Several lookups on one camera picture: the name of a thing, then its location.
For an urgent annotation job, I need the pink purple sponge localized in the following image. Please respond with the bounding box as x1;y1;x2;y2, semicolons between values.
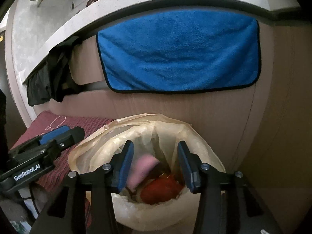
127;154;161;192

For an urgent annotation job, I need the red plaid tablecloth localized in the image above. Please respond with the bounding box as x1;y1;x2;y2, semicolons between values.
11;110;115;225

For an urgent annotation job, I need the red plastic bag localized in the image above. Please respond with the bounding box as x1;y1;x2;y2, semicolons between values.
139;174;184;205

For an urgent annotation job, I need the blue hanging towel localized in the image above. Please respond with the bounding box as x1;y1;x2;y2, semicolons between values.
96;9;261;94

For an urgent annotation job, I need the black hanging cloth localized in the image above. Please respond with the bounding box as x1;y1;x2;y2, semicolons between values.
26;36;82;107

